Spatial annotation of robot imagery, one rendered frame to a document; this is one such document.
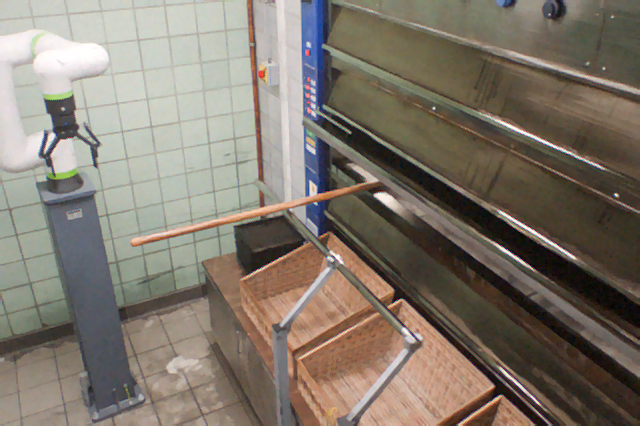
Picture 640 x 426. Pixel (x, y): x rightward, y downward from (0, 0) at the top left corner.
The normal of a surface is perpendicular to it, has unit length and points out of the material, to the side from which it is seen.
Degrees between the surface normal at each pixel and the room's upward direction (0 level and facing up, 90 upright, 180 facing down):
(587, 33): 91
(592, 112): 70
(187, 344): 0
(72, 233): 90
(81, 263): 90
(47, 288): 90
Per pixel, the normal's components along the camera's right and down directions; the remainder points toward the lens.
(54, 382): -0.01, -0.88
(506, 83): -0.84, -0.09
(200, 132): 0.46, 0.41
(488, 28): -0.89, 0.22
